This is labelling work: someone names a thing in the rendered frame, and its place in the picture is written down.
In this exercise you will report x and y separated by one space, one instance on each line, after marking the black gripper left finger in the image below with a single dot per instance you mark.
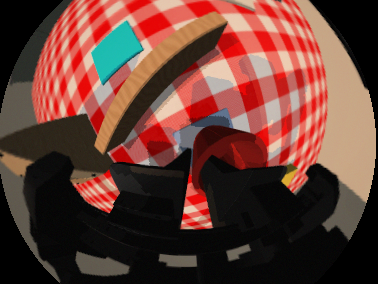
170 181

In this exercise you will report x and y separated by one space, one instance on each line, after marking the beige flat square pad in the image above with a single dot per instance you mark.
248 4

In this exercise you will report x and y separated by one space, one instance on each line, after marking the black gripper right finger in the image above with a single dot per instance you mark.
225 185

